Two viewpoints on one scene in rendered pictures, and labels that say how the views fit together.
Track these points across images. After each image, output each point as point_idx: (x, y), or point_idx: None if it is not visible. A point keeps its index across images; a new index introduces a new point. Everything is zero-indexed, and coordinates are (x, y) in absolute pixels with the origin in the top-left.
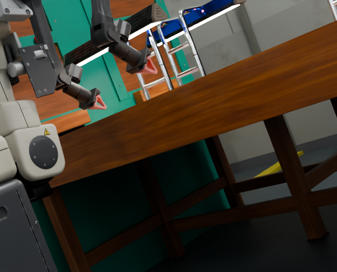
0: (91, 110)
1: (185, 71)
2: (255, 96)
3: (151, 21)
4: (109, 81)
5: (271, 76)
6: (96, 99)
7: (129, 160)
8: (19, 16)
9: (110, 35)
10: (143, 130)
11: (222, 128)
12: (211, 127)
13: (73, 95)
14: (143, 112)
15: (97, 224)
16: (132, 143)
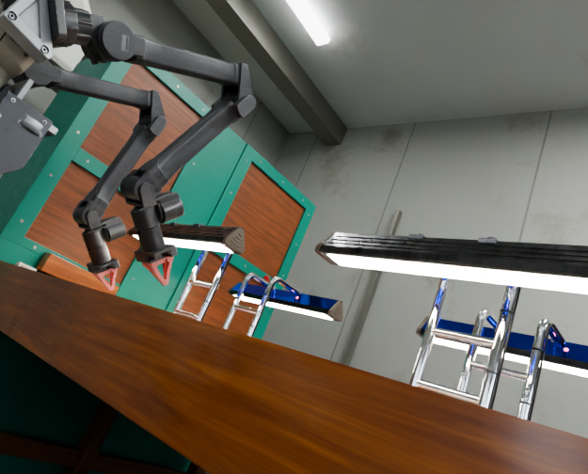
0: (126, 296)
1: None
2: (189, 397)
3: (221, 240)
4: (171, 289)
5: (230, 386)
6: (109, 271)
7: (35, 349)
8: (27, 42)
9: (141, 190)
10: (72, 326)
11: (123, 404)
12: (117, 389)
13: (87, 244)
14: (91, 304)
15: (8, 404)
16: (54, 332)
